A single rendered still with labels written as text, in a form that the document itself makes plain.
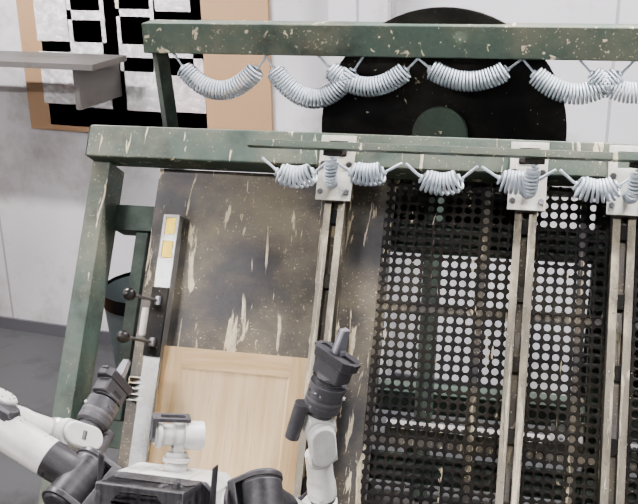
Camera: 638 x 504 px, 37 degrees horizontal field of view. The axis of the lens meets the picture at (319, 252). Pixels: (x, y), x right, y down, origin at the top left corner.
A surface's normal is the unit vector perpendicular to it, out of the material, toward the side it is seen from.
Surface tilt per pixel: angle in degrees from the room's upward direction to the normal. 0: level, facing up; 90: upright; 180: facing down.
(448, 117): 90
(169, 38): 90
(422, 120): 90
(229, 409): 58
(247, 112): 90
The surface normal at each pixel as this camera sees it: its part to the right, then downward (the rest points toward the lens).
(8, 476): -0.02, -0.94
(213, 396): -0.20, -0.22
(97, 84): 0.94, 0.10
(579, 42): -0.22, 0.33
